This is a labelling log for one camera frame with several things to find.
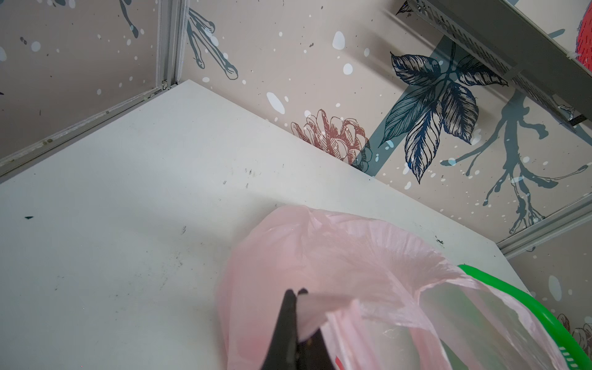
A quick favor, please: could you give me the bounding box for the pink plastic bag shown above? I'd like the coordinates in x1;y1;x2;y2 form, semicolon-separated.
217;206;568;369

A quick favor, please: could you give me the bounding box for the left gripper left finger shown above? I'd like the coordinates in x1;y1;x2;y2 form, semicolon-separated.
261;289;298;370

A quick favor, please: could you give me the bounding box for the green plastic basket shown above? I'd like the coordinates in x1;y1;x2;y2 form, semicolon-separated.
459;265;591;369

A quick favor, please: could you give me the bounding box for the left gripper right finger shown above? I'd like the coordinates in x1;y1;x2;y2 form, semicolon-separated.
298;329;335;370

